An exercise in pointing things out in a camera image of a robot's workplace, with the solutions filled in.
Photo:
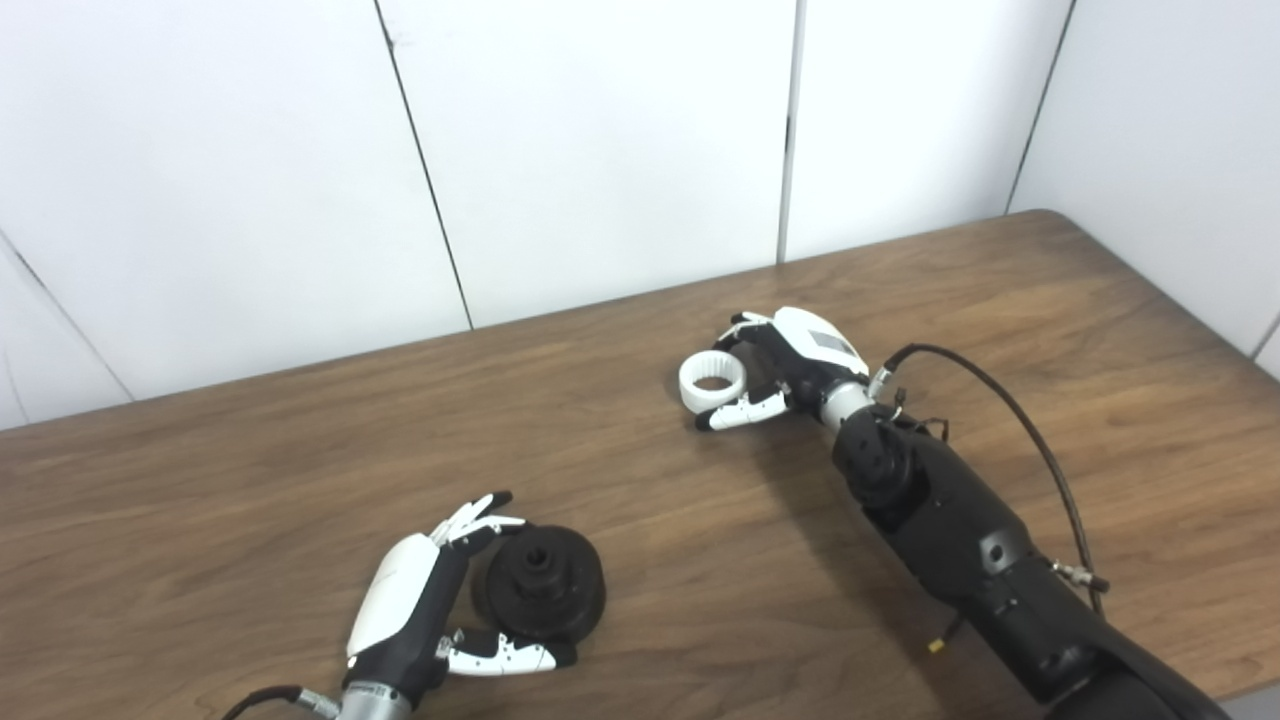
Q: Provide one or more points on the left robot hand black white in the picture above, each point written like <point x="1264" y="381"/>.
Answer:
<point x="410" y="610"/>

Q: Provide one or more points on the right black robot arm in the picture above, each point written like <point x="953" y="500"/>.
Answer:
<point x="960" y="530"/>

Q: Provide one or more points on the round black part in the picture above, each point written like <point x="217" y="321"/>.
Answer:
<point x="540" y="585"/>

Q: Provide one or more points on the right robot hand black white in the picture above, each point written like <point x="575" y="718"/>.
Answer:
<point x="810" y="355"/>

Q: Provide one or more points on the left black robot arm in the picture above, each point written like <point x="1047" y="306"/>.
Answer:
<point x="375" y="703"/>

